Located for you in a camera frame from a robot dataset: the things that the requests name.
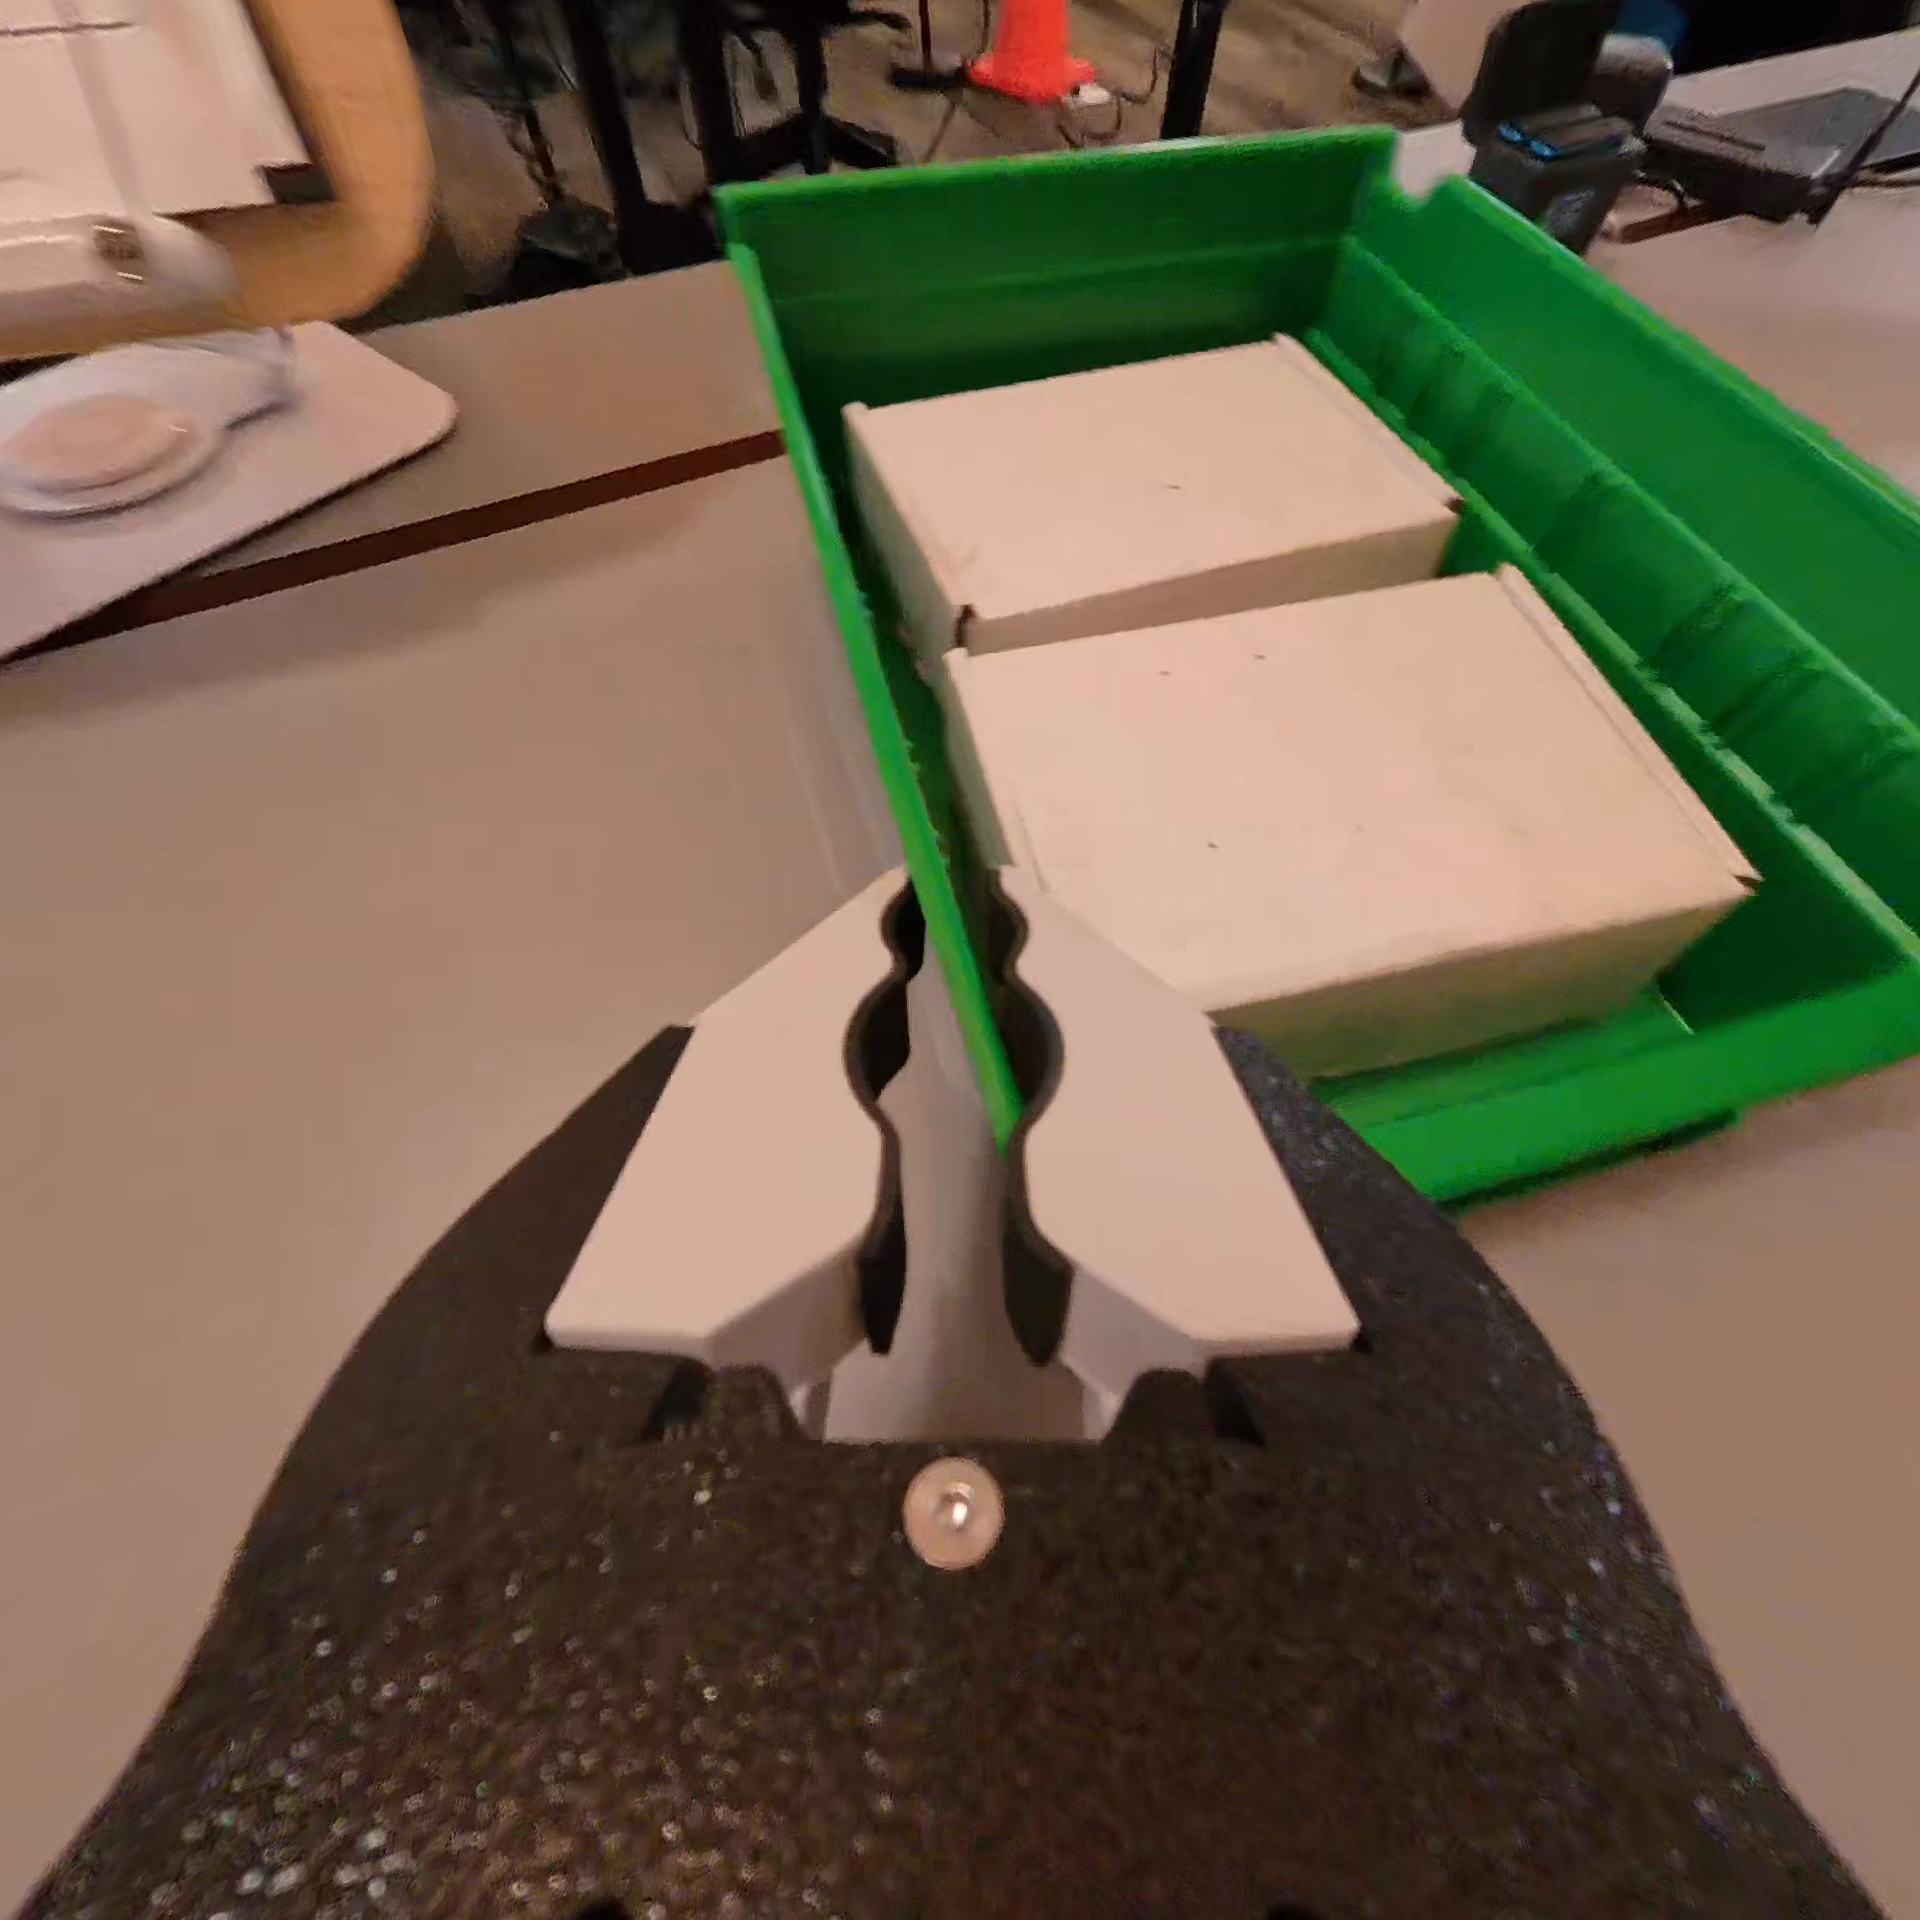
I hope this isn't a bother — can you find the white cardboard mailer box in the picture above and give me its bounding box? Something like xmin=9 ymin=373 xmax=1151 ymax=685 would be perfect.
xmin=942 ymin=566 xmax=1760 ymax=1078
xmin=839 ymin=335 xmax=1464 ymax=662

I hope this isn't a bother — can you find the black flat electronic device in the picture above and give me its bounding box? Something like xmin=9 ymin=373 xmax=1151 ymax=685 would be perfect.
xmin=1640 ymin=82 xmax=1920 ymax=227

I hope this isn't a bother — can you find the white stand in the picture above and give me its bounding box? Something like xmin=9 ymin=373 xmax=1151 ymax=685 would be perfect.
xmin=0 ymin=210 xmax=460 ymax=662

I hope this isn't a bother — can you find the printed instruction sheet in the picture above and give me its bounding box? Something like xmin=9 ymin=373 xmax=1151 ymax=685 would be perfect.
xmin=0 ymin=0 xmax=317 ymax=220

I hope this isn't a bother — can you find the orange traffic cone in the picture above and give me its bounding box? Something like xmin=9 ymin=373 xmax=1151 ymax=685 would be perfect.
xmin=966 ymin=0 xmax=1100 ymax=105

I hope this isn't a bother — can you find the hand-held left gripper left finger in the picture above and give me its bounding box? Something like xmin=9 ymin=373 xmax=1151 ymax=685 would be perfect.
xmin=544 ymin=873 xmax=920 ymax=1430

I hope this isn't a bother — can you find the green plastic bin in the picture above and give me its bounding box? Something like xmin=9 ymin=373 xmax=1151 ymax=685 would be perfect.
xmin=710 ymin=127 xmax=1920 ymax=1207

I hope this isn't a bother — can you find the dark electronic device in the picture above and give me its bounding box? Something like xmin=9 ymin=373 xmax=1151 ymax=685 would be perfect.
xmin=1462 ymin=0 xmax=1673 ymax=251

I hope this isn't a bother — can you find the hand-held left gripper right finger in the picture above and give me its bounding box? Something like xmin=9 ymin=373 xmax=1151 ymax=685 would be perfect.
xmin=983 ymin=871 xmax=1362 ymax=1445

